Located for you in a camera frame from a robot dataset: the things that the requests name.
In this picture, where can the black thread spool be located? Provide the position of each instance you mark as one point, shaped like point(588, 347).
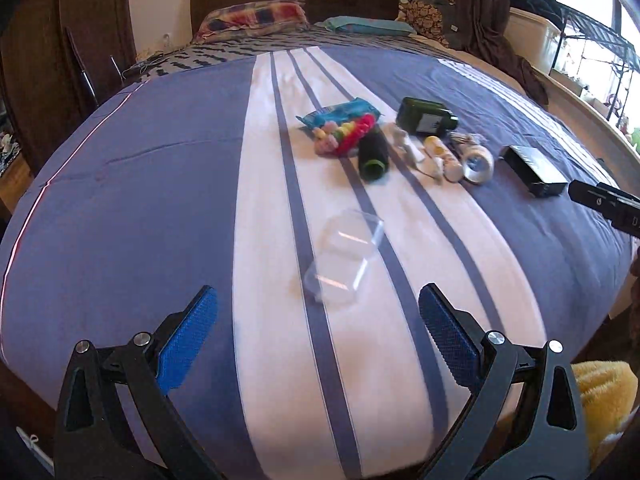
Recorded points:
point(373, 155)

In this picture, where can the dark green bottle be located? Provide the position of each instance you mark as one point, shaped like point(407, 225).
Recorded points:
point(425, 118)

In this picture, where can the brown patterned cushion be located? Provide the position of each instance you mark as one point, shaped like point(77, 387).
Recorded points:
point(432, 19)

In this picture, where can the white paper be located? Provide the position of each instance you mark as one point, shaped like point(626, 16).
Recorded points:
point(402, 140)

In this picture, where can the dark wooden wardrobe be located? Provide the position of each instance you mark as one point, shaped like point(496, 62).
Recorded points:
point(60, 60)

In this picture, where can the cream white tube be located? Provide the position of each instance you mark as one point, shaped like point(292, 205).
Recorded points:
point(450, 168)

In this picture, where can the white tape roll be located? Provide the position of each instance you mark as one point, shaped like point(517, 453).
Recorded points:
point(478, 164)

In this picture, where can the black white patterned sheet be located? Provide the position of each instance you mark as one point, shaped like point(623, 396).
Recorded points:
point(195, 56)

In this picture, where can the plaid red blue pillow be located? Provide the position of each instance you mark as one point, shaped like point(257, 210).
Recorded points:
point(251, 19)

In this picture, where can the colourful pompom toy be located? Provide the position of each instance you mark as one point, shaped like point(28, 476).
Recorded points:
point(337, 140)

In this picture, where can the black small box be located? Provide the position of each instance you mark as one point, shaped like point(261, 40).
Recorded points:
point(541, 178)

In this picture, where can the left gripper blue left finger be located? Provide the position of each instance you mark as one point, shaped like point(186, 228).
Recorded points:
point(182, 335)

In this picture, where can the yellow fluffy blanket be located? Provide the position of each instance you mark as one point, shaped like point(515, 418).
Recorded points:
point(607, 393)

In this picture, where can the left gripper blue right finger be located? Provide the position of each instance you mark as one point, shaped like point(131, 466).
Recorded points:
point(457, 336)

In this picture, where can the white storage box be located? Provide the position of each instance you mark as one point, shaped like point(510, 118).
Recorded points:
point(533, 37)

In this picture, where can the teal pillow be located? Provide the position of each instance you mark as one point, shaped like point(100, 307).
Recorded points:
point(367, 26)

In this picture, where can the blue snack wrapper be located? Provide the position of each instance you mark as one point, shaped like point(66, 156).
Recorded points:
point(339, 113)

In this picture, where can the clear plastic container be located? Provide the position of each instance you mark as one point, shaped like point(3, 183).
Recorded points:
point(348, 243)

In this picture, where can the black metal rack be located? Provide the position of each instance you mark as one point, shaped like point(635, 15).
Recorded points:
point(601, 60)

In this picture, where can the blue white striped bed cover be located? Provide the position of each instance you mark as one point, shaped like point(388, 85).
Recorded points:
point(206, 177)

